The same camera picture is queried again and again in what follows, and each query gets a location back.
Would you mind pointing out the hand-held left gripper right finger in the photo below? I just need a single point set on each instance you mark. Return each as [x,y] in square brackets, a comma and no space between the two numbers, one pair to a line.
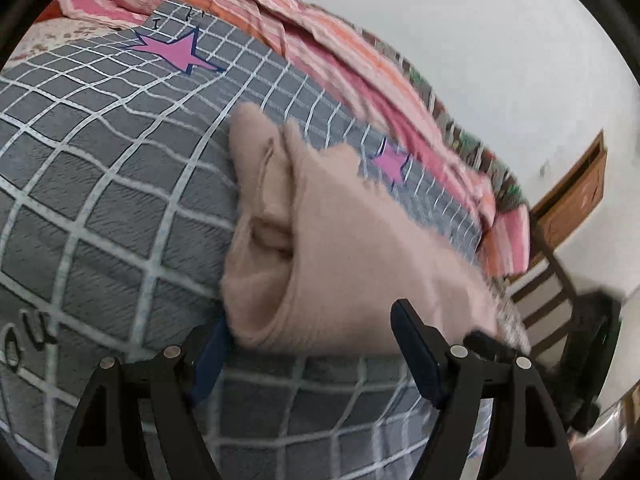
[417,355]

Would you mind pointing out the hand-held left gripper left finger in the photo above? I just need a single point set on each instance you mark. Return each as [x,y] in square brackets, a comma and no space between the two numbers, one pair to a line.
[207,365]

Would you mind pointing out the pink knit sweater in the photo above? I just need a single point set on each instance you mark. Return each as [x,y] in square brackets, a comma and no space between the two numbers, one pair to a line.
[350,260]

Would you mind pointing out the brown wooden door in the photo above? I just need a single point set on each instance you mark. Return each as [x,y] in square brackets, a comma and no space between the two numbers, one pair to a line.
[575,195]

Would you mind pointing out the grey checked star blanket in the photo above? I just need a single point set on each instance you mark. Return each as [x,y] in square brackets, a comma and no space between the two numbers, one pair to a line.
[125,210]

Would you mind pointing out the floral patchwork quilt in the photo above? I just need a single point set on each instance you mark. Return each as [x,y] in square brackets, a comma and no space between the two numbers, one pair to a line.
[470,145]

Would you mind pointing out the pink striped quilt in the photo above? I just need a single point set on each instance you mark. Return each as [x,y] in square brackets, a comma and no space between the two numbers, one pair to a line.
[320,45]

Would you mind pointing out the floral bed sheet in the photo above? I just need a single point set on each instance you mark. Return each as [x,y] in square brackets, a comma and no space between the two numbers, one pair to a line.
[55,35]

